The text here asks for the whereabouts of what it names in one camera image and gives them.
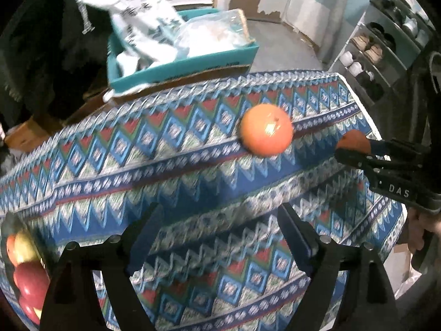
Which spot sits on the printed white plastic bag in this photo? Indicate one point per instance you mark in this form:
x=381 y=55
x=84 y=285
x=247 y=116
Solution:
x=137 y=17

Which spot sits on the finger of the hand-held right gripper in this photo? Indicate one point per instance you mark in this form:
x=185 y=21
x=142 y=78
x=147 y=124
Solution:
x=399 y=146
x=358 y=162

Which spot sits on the clear glass bowl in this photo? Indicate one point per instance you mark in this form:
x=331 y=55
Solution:
x=7 y=220

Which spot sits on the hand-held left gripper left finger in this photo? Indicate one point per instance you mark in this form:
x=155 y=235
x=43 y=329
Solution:
x=146 y=236

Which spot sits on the white shoes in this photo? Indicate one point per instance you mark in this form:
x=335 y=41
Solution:
x=355 y=63

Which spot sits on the brown cardboard box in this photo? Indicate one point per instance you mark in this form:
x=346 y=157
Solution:
x=32 y=132

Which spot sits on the teal cardboard box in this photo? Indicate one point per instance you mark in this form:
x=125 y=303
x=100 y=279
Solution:
x=193 y=63

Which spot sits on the large orange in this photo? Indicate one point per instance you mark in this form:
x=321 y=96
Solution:
x=266 y=129

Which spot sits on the small orange tangerine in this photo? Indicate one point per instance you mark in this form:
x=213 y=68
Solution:
x=353 y=143

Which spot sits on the beige shoes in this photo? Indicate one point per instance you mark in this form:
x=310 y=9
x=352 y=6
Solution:
x=370 y=46

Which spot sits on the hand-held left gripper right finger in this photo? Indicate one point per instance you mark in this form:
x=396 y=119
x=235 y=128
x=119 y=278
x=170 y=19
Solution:
x=296 y=234

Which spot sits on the person's right hand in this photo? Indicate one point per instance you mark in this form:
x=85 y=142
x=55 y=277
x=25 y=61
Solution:
x=418 y=231

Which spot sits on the green pear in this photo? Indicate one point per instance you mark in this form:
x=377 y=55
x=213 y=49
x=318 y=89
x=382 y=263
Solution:
x=26 y=248

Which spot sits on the grey shoe rack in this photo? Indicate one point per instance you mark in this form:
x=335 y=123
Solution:
x=386 y=34

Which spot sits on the patterned blue tablecloth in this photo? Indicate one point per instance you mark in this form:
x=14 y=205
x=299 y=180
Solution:
x=193 y=193

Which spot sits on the clear plastic bag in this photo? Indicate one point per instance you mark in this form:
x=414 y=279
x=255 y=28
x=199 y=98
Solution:
x=213 y=31

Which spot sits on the dark hanging clothing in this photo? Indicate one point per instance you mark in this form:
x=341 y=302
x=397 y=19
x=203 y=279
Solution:
x=44 y=41

